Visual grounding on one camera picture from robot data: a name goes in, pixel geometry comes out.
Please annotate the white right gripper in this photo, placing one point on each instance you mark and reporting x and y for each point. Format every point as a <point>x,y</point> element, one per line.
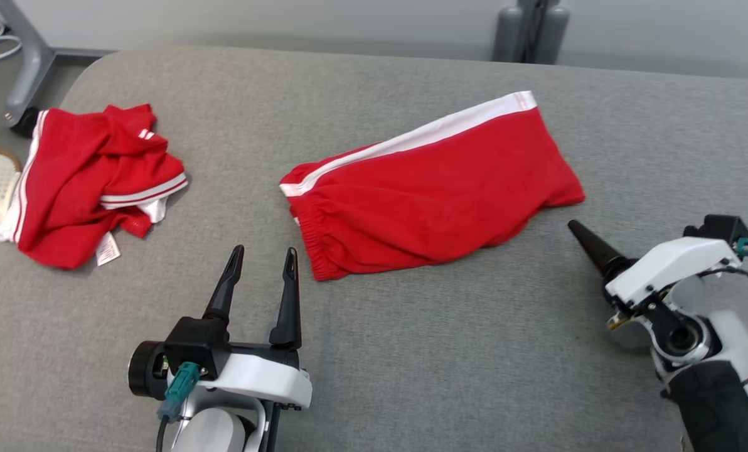
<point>669,263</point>

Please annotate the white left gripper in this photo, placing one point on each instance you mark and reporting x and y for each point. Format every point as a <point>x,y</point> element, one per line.
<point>261,376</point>

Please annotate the red shorts with white stripe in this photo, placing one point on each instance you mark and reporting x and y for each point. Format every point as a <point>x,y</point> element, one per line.
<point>424,201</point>

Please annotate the red basketball jersey white sleeves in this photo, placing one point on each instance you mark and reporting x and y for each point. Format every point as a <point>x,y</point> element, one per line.
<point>66,188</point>

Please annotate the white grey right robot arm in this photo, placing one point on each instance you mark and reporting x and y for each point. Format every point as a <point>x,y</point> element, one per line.
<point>713,408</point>

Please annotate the grey twin-cylinder stand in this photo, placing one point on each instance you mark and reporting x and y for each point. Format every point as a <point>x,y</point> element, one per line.
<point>506,34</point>

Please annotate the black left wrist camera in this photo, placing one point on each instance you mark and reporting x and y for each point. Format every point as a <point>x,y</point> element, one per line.
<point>192,342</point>

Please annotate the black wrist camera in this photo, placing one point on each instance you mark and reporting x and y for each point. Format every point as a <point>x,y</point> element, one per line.
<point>719,227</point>
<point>192,342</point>

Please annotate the teal left camera connector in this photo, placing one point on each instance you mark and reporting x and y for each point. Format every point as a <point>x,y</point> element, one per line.
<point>181,386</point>

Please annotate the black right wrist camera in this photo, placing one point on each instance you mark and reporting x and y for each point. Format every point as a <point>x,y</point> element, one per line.
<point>719,227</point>

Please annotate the grey metal frame leg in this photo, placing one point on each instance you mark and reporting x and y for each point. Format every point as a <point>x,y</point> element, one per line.
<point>32,69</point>

